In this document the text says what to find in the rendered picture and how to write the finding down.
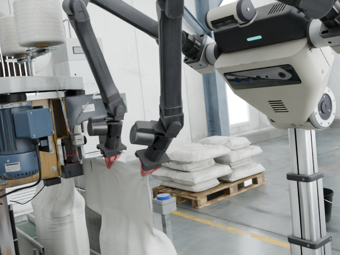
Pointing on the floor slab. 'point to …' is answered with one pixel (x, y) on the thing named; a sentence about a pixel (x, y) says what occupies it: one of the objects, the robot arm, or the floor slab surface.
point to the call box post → (167, 225)
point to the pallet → (199, 198)
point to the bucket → (328, 194)
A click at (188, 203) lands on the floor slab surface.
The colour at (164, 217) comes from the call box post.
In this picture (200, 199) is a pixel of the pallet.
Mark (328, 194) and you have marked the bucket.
